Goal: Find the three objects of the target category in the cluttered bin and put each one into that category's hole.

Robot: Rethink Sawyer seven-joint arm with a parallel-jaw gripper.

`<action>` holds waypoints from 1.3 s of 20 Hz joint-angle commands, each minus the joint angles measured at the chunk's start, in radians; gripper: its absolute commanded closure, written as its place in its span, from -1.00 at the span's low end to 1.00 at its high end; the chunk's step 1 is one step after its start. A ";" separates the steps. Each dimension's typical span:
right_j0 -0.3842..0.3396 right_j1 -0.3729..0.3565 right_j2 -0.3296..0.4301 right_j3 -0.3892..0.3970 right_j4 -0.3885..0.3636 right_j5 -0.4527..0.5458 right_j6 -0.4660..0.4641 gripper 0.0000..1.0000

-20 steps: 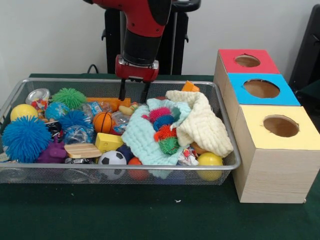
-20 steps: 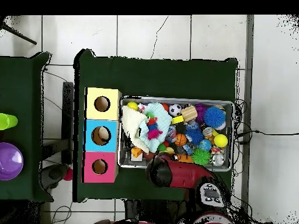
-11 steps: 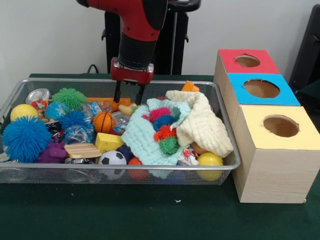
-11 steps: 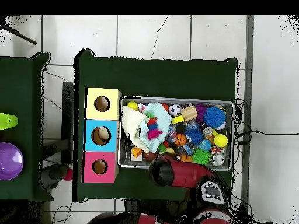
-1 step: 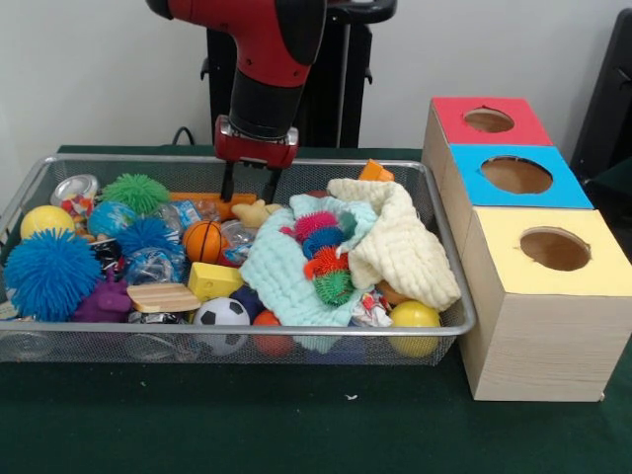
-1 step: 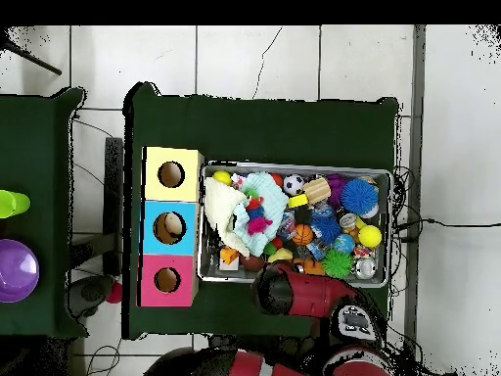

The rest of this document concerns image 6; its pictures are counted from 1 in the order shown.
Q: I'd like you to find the yellow plastic ball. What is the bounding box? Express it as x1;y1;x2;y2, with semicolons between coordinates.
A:
357;224;383;249

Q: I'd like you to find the lime green cup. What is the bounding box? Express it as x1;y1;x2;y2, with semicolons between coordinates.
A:
0;189;31;219

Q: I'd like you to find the yellow soft duck toy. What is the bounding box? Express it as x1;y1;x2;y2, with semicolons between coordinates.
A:
267;248;294;264

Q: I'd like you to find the grey box with red button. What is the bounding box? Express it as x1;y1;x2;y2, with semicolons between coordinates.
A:
68;273;123;319

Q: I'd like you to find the purple plastic bowl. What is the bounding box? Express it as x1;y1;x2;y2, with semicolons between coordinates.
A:
0;238;40;304

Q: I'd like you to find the multicolour spiky caterpillar toy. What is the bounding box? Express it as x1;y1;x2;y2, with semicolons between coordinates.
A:
242;187;274;236

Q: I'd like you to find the black rod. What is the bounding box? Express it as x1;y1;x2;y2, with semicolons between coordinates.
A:
0;38;63;76

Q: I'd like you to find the plain green spiky ball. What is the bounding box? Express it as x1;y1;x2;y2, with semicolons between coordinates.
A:
321;249;354;280

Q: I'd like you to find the small basketball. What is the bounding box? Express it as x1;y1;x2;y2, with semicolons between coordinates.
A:
292;223;315;247

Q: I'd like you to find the light blue waffle cloth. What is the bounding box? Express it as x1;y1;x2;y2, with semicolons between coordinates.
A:
232;170;290;258

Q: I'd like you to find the cream waffle cloth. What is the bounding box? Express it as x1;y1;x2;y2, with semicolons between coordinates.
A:
203;177;251;258

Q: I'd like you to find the large blue spiky ball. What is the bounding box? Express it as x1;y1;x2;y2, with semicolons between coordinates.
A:
340;178;380;216

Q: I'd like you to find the small soccer ball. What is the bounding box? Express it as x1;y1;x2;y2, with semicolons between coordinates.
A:
282;172;306;196

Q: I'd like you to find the wooden box with three holes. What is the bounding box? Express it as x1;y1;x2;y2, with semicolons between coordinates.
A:
136;146;205;307

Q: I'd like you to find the shallow clear mesh bin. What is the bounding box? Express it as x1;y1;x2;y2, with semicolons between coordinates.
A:
197;160;393;289

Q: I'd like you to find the striped wooden block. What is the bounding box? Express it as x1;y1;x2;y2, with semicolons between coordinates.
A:
301;176;333;205

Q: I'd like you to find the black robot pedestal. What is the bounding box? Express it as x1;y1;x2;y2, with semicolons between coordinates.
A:
207;334;314;353

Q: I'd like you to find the black power cable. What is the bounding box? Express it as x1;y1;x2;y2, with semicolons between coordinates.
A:
392;216;501;242

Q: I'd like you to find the dark green table cloth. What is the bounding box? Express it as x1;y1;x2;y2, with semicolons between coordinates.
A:
0;86;90;340
121;80;400;341

